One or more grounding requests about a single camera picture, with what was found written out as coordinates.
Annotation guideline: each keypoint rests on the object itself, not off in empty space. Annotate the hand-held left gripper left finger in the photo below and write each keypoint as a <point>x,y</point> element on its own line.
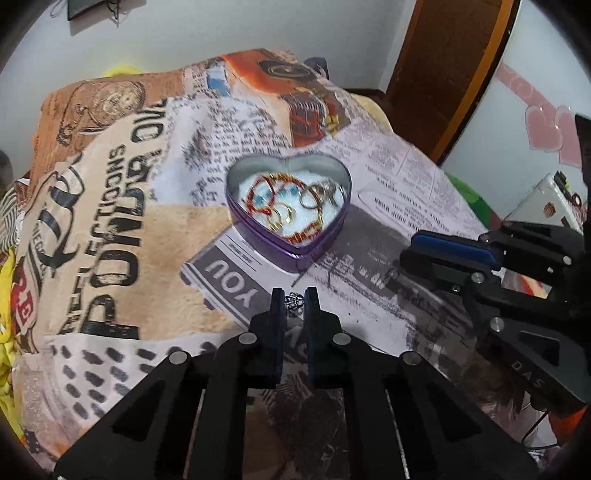
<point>277,323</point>

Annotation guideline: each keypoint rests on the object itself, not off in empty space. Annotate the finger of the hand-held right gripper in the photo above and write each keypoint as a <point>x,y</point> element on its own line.
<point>452,249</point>
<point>434,270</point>

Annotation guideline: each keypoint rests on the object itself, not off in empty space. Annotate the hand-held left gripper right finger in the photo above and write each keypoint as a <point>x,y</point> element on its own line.
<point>310,332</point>

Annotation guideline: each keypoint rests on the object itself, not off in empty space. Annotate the small silver earring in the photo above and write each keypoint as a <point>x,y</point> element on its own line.
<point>293,302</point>

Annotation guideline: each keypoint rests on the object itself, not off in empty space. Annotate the purple heart-shaped tin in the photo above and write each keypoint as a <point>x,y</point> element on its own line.
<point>277,249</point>

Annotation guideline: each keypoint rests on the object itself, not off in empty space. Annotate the silver ornament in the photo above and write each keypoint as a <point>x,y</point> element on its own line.
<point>330,190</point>

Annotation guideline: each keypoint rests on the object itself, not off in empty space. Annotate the small black gadget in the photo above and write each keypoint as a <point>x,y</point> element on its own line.
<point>561,180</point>

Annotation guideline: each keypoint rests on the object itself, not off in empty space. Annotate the pink heart decal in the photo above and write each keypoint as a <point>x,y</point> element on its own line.
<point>547,131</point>

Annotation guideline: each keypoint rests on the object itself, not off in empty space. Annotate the white suitcase with stickers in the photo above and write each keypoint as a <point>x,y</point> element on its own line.
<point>540,198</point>

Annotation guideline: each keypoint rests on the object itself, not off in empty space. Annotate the white sliding wardrobe door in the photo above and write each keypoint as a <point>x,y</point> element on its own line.
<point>545,60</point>

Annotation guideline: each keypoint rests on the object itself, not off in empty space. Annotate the brown wooden door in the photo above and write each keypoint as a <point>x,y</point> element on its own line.
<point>438,69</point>

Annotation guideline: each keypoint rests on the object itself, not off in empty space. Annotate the newspaper print blanket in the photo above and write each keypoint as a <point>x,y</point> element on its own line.
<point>138,207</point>

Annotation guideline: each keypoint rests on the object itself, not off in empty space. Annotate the dark blue cloth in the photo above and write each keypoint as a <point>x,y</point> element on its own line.
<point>316,65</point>

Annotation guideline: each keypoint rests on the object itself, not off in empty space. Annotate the yellow cloth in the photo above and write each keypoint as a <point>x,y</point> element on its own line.
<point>7,369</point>

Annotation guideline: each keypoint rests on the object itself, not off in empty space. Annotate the brown striped cloth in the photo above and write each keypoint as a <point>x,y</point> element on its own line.
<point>11,207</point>

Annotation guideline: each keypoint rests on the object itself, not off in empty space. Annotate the small black wall screen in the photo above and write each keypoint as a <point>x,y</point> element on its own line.
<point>85,7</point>

